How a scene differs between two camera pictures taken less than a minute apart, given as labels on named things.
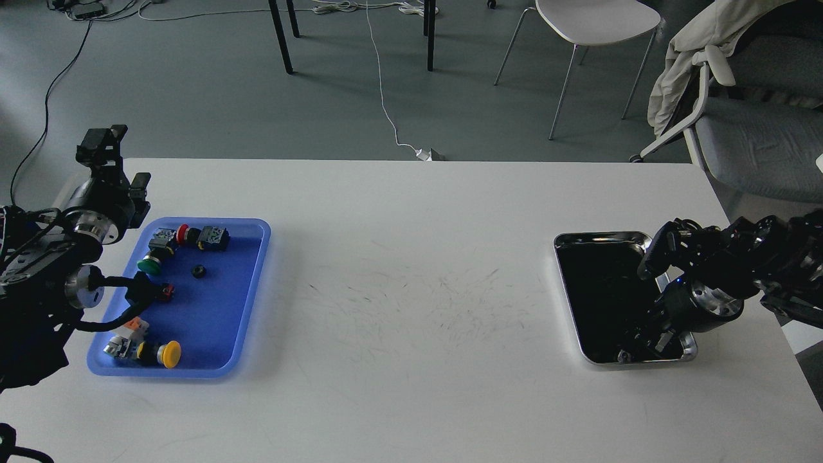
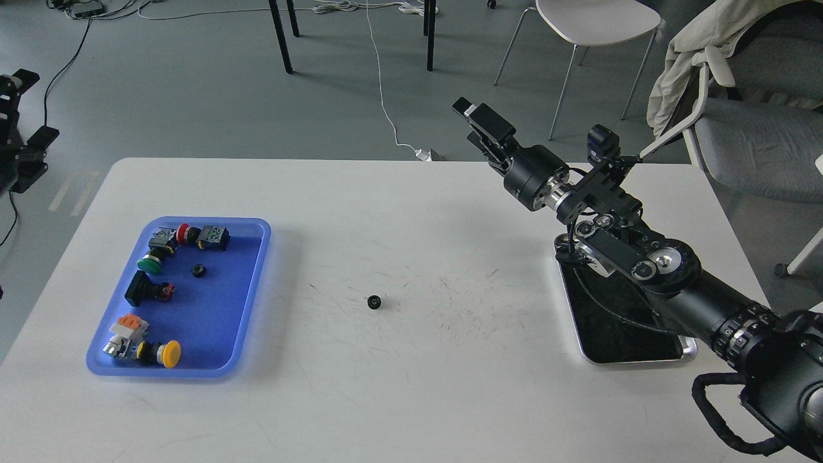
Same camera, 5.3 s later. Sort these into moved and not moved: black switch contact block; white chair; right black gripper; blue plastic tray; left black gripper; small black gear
Moved: left black gripper; right black gripper
Not moved: blue plastic tray; black switch contact block; white chair; small black gear
